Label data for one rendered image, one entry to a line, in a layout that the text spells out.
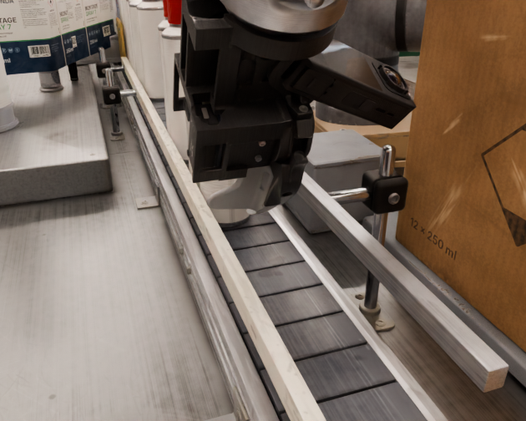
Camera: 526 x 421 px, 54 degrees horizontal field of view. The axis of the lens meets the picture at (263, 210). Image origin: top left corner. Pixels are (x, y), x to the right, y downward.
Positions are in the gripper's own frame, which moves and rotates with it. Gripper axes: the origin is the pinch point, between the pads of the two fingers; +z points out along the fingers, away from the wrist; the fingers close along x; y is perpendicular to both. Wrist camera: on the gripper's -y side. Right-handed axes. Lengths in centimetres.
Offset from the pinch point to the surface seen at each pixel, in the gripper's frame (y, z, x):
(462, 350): -2.5, -14.0, 19.5
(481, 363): -2.5, -14.9, 20.5
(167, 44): 3.1, 4.2, -26.2
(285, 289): -0.2, 1.6, 8.1
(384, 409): -1.5, -5.2, 20.0
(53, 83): 19, 38, -58
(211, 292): 5.7, 2.7, 6.7
